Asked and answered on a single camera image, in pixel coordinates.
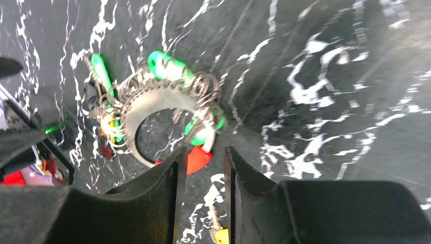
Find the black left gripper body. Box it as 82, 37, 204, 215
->
1, 87, 75, 186

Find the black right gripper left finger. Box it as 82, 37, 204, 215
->
1, 147, 188, 243

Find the red white key ring bundle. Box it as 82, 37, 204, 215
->
80, 50, 228, 176

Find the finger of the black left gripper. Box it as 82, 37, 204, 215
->
0, 57, 23, 78

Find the yellow tagged key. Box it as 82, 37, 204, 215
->
209, 205, 229, 244

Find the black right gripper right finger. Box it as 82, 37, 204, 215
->
224, 146, 430, 243

